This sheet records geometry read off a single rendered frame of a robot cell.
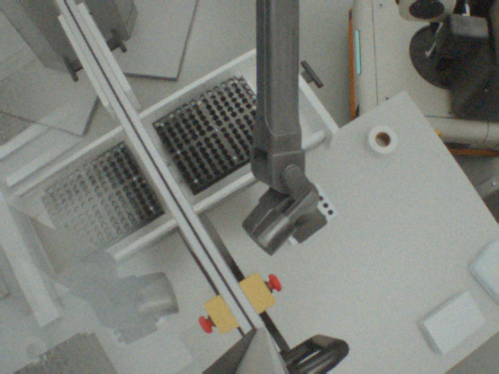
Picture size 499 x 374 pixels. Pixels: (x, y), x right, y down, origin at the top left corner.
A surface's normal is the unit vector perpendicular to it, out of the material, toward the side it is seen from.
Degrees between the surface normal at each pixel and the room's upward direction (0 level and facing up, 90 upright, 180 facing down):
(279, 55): 43
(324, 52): 0
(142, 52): 3
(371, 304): 0
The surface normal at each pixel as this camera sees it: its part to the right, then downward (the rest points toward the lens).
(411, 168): -0.02, -0.25
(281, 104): 0.45, 0.24
